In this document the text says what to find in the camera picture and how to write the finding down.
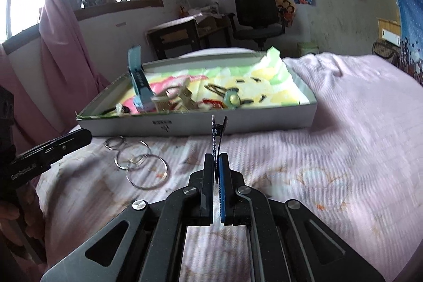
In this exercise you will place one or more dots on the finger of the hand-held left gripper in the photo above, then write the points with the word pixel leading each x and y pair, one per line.
pixel 66 143

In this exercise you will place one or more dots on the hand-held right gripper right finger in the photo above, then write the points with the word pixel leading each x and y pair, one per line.
pixel 223 189

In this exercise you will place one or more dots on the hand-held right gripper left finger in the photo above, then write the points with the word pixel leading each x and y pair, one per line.
pixel 208 189

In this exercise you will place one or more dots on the black hair clip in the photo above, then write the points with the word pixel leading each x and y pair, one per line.
pixel 218 128

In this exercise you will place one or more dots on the shallow white cardboard box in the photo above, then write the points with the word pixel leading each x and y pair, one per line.
pixel 198 126

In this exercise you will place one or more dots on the pale hair clip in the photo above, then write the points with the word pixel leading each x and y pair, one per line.
pixel 188 97

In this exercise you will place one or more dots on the blue smart watch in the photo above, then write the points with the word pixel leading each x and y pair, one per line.
pixel 140 83

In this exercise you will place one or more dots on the person's left hand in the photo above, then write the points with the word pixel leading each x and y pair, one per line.
pixel 8 219

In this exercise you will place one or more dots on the pink curtain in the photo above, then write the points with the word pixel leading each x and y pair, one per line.
pixel 66 54

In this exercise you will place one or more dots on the dark bobby pin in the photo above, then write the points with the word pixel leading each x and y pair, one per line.
pixel 216 89

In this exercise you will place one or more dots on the pink bedspread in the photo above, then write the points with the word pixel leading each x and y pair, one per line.
pixel 330 153

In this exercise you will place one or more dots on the colourful paper box lining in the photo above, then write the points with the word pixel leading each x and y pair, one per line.
pixel 264 83

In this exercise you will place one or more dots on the dark wooden desk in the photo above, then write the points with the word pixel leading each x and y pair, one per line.
pixel 178 34

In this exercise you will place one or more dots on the pale green bin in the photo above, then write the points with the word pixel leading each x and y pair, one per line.
pixel 308 49

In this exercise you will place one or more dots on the pile of papers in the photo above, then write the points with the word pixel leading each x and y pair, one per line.
pixel 205 10

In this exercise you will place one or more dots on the black office chair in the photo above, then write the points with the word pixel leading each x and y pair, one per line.
pixel 256 9

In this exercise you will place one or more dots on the cartoon family sticker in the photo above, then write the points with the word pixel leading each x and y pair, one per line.
pixel 286 11

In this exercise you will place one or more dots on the patterned handbag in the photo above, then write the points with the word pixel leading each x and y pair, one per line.
pixel 385 52

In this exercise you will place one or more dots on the wooden cabinet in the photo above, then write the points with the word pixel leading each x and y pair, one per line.
pixel 390 29

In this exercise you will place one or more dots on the blue printed curtain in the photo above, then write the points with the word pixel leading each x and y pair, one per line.
pixel 406 4

